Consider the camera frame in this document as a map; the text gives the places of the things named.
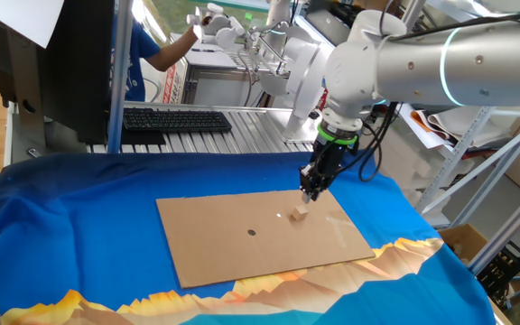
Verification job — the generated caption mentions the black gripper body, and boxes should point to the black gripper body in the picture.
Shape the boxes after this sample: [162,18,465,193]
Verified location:
[299,135,356,193]

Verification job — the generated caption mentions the black keyboard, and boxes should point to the black keyboard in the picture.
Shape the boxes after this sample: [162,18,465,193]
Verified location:
[122,107,234,134]

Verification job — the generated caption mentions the loose paper sheets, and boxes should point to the loose paper sheets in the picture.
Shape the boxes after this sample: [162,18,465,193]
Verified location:
[399,104,520,151]

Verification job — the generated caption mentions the black plastic crate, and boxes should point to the black plastic crate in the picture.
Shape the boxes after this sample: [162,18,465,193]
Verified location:
[476,241,520,299]

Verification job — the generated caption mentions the white metal shelf rack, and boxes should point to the white metal shelf rack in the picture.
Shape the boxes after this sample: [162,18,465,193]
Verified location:
[395,0,520,227]

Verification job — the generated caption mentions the brown cardboard sheet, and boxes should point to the brown cardboard sheet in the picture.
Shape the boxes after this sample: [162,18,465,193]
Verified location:
[155,188,376,290]

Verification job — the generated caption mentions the blue mountain print cloth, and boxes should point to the blue mountain print cloth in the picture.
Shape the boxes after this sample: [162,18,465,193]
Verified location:
[0,151,498,325]

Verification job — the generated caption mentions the small wooden block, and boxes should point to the small wooden block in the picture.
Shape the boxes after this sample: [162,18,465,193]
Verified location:
[291,204,310,222]

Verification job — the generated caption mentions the red white printed board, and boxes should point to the red white printed board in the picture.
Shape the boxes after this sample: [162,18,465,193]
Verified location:
[160,62,187,105]

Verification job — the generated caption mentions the clear tape strip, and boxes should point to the clear tape strip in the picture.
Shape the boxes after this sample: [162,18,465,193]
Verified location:
[325,214,356,249]

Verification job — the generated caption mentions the brown cardboard box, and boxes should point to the brown cardboard box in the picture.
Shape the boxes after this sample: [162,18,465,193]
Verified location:
[438,223,514,325]

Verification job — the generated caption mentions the white haptic device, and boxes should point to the white haptic device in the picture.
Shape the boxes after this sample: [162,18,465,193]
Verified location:
[186,2,331,141]

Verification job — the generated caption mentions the black computer monitor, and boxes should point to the black computer monitor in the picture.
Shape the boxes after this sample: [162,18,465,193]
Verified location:
[0,0,116,150]

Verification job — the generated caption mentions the white foam block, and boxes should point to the white foam block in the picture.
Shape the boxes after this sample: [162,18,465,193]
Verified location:
[376,130,433,193]

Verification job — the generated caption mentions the white paper sheet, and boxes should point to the white paper sheet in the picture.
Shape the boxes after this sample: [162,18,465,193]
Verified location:
[0,0,66,50]

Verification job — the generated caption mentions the bare person forearm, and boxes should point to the bare person forearm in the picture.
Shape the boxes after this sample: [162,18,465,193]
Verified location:
[144,25,198,73]

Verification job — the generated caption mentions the black mouse pad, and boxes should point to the black mouse pad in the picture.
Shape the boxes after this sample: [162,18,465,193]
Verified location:
[119,128,167,146]

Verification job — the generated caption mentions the grey metal cabinet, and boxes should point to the grey metal cabinet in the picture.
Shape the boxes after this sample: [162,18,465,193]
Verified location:
[181,53,268,108]

